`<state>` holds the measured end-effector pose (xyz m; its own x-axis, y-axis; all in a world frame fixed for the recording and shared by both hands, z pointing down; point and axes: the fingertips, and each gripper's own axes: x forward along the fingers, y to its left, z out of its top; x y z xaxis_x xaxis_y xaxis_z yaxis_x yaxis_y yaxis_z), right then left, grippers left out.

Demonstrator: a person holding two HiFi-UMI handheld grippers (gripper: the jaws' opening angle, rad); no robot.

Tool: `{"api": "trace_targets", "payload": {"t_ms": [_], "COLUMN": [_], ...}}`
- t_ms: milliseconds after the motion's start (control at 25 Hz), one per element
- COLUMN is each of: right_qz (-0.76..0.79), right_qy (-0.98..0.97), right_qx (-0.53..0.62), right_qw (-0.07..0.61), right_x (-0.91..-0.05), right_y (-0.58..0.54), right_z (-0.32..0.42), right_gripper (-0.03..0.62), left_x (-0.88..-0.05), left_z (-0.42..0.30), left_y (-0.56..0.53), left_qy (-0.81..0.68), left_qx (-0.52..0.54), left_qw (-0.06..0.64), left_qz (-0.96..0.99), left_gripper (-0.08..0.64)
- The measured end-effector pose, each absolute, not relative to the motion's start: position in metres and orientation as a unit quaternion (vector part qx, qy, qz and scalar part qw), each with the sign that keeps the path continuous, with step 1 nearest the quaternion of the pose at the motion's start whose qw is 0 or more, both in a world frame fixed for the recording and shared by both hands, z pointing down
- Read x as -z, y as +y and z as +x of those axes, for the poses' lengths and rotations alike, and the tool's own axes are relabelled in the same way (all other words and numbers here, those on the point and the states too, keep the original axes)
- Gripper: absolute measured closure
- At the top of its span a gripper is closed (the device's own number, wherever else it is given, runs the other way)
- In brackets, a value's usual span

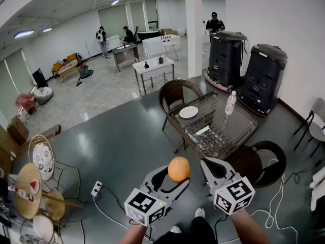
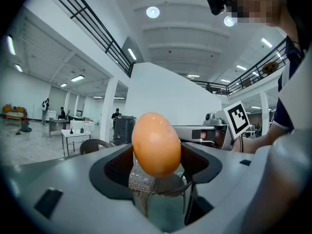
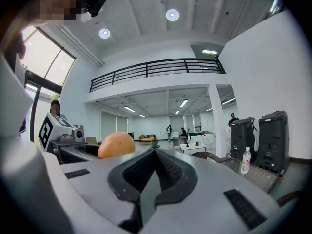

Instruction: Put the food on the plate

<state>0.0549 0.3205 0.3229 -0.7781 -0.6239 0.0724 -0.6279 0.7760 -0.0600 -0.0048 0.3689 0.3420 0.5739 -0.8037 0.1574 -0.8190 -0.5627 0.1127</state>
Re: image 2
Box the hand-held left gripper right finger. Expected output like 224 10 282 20
180 142 255 226

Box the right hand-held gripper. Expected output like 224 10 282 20
172 100 251 152

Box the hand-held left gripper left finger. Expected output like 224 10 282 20
0 143 163 234

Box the person's right forearm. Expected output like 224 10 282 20
240 123 291 155

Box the person's right hand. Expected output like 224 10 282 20
201 131 225 149

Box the brown wicker chair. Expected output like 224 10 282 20
79 138 115 156
146 172 194 217

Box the white sink stand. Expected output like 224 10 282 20
60 128 92 156

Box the white counter block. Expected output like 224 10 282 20
70 119 95 132

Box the grey metal table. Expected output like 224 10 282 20
48 117 68 138

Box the black cleaning machine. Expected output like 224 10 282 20
113 115 137 146

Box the glass-top wicker table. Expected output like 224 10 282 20
128 152 156 194

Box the green vacuum cleaner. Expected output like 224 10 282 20
16 120 33 135

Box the black metal railing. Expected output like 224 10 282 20
192 37 289 97
43 0 136 78

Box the orange sofa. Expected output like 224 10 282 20
2 105 27 121

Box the person's navy shirt torso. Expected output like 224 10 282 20
272 35 308 134

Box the round woven wooden object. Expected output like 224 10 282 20
262 61 279 76

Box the round ceiling light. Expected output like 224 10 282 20
146 6 160 19
223 15 236 27

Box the person's head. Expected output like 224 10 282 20
223 0 293 34

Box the black head-mounted camera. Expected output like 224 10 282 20
204 0 226 16

